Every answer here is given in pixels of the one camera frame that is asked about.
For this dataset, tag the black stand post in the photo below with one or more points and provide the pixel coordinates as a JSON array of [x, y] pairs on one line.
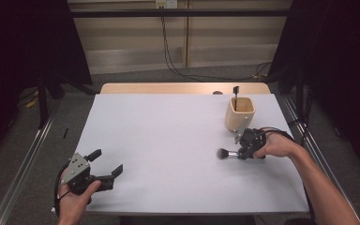
[[42, 103], [299, 93]]

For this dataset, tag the metal floor rail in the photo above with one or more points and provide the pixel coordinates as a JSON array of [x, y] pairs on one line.
[[22, 175], [293, 115]]

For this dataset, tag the black curtain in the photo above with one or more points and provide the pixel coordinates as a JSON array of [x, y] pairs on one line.
[[18, 47], [340, 62]]

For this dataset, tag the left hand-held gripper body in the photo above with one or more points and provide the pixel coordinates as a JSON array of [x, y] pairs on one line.
[[78, 172]]

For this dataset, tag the black makeup brush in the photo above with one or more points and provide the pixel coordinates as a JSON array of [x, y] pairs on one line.
[[222, 153]]

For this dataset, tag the black horizontal bar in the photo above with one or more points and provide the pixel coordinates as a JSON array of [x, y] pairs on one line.
[[168, 12]]

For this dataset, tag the person's left hand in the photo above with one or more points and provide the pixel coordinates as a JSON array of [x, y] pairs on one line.
[[73, 207]]

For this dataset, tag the person's right hand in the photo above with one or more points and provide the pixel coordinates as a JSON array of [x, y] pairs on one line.
[[278, 145]]

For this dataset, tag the beige cup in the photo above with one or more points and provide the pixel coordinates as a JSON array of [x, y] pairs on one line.
[[231, 120]]

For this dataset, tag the wooden table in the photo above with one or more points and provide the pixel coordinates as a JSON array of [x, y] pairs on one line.
[[168, 88]]

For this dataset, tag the white wall socket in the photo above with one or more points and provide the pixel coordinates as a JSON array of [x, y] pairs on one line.
[[166, 3]]

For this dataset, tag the white table mat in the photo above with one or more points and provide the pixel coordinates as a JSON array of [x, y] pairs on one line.
[[168, 140]]

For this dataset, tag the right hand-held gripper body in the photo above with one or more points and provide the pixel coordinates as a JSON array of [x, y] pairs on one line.
[[253, 140]]

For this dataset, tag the small black floor item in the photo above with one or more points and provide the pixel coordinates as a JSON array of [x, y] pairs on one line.
[[65, 133]]

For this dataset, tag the thin black brush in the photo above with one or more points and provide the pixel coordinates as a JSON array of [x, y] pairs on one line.
[[236, 90]]

